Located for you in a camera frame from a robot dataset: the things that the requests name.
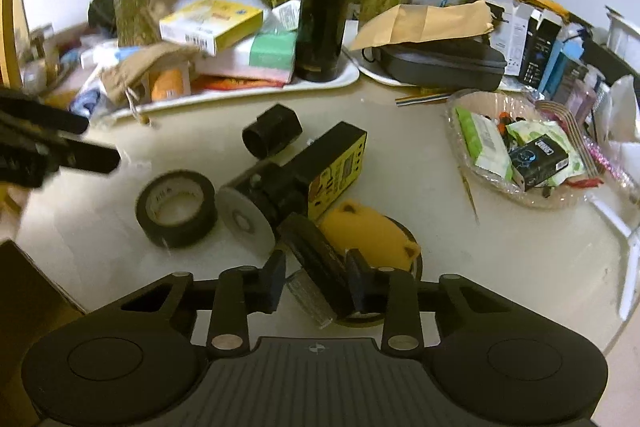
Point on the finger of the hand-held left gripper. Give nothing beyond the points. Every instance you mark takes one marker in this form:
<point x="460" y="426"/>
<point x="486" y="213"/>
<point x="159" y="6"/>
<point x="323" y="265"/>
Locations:
<point x="90" y="159"/>
<point x="50" y="117"/>

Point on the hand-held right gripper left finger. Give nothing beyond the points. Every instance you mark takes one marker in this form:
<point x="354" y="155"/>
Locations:
<point x="274" y="282"/>

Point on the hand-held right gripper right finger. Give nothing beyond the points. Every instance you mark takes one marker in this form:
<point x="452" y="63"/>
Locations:
<point x="357" y="287"/>

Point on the black power adapter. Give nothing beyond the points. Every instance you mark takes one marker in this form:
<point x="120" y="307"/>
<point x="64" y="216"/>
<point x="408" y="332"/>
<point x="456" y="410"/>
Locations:
<point x="320" y="257"/>

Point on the black tape roll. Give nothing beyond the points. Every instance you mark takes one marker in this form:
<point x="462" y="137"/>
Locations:
<point x="175" y="234"/>

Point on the brown cardboard box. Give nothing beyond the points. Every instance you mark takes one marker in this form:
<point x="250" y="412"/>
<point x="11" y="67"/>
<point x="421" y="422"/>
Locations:
<point x="30" y="287"/>

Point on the blue trimmed white cloth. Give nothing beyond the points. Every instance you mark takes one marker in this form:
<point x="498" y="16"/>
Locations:
<point x="85" y="99"/>

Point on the yellow bear-shaped sponge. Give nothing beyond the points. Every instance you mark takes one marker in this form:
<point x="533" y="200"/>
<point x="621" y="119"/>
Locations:
<point x="365" y="232"/>

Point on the white disc roll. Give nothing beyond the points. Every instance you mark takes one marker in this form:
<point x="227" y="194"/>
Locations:
<point x="232" y="207"/>

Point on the orange bottle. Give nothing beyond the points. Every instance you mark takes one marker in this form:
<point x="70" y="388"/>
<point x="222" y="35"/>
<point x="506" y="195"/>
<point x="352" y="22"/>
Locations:
<point x="167" y="87"/>

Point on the yellow black handheld device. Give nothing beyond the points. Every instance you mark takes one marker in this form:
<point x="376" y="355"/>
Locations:
<point x="300" y="167"/>

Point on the thin wooden stick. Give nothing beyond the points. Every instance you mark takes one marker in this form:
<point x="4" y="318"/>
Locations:
<point x="471" y="197"/>

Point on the black hexagonal cylinder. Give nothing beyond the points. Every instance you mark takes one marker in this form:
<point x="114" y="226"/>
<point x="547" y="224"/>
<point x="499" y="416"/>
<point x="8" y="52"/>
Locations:
<point x="272" y="132"/>

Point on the red flat packet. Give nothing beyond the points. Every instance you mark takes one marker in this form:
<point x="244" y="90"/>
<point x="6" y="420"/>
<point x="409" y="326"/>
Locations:
<point x="225" y="83"/>

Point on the yellow white medicine box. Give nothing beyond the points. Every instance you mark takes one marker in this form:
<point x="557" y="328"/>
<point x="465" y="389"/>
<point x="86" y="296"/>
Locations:
<point x="210" y="19"/>

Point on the green white wipes packet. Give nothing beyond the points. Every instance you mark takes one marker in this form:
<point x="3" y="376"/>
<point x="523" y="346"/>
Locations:
<point x="482" y="142"/>

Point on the white tray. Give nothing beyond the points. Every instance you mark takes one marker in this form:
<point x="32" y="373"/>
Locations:
<point x="320" y="88"/>

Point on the clear glass bowl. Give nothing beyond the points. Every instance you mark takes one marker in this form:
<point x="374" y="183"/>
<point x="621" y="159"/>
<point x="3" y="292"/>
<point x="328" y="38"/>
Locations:
<point x="545" y="202"/>

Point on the green tissue pack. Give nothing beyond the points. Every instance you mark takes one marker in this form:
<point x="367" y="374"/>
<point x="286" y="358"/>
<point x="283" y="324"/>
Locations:
<point x="272" y="49"/>

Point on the small black box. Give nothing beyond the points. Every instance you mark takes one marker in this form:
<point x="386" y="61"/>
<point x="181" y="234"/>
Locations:
<point x="537" y="162"/>

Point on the black zip case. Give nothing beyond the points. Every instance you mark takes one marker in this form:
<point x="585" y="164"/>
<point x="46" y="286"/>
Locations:
<point x="440" y="64"/>

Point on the light green packet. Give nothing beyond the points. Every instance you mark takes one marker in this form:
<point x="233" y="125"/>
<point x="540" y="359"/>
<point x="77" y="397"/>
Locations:
<point x="537" y="132"/>

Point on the brown paper envelope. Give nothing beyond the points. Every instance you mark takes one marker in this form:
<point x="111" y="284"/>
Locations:
<point x="425" y="24"/>

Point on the white tripod stand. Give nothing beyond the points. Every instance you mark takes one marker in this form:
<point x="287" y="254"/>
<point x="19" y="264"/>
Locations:
<point x="631" y="277"/>

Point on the pink bottle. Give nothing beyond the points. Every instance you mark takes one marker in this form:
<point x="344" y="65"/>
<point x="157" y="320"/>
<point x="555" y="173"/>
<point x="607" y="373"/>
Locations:
<point x="585" y="97"/>

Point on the white black product box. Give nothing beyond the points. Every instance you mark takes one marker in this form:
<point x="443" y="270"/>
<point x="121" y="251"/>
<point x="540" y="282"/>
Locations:
<point x="520" y="37"/>

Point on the blue box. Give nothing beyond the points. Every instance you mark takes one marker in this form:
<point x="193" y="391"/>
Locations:
<point x="562" y="67"/>

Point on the white plastic bag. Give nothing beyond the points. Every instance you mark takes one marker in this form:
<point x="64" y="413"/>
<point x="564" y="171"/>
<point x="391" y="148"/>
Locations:
<point x="625" y="117"/>

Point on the white foam container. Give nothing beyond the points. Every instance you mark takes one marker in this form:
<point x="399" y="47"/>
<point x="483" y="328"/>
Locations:
<point x="622" y="32"/>

